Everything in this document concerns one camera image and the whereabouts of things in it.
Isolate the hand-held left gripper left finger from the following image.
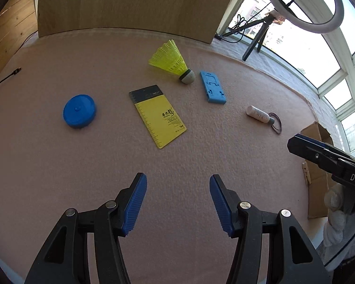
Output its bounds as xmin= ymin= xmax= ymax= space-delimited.
xmin=24 ymin=172 xmax=148 ymax=284

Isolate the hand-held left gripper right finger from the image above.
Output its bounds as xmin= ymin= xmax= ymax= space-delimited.
xmin=209 ymin=174 xmax=327 ymax=284

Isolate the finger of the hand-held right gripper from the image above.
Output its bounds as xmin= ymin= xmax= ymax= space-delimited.
xmin=294 ymin=134 xmax=355 ymax=163
xmin=287 ymin=138 xmax=355 ymax=179

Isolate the black hair tie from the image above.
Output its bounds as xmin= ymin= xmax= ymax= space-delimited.
xmin=268 ymin=112 xmax=283 ymax=134

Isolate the cardboard box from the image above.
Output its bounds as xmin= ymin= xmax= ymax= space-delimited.
xmin=300 ymin=121 xmax=341 ymax=219

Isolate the small white bottle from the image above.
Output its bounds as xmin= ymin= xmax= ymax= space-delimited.
xmin=246 ymin=105 xmax=275 ymax=125

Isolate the yellow and black ruler card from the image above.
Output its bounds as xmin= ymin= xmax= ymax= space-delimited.
xmin=129 ymin=85 xmax=187 ymax=149

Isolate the blue round tape measure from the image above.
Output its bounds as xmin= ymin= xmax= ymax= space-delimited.
xmin=63 ymin=94 xmax=98 ymax=129

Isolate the blue phone stand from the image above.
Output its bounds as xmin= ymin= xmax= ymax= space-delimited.
xmin=200 ymin=70 xmax=227 ymax=105

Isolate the yellow shuttlecock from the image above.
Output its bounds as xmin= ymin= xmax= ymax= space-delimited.
xmin=148 ymin=39 xmax=196 ymax=85

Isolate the person's right hand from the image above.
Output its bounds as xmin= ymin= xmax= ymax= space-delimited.
xmin=322 ymin=183 xmax=355 ymax=261

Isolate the black tripod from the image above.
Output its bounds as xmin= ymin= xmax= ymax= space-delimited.
xmin=222 ymin=15 xmax=277 ymax=62

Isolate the large light wooden board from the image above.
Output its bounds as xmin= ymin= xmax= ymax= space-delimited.
xmin=37 ymin=0 xmax=246 ymax=45

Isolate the pine plank board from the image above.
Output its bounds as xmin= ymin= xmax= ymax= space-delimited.
xmin=0 ymin=0 xmax=37 ymax=86

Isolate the white window frame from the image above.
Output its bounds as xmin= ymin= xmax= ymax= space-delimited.
xmin=216 ymin=0 xmax=355 ymax=166

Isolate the white ring light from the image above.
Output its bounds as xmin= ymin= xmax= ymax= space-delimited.
xmin=262 ymin=0 xmax=345 ymax=33

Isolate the black ring light cable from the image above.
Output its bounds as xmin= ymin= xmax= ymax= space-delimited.
xmin=214 ymin=1 xmax=273 ymax=43

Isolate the black usb cable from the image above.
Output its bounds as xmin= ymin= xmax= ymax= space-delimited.
xmin=0 ymin=67 xmax=22 ymax=93

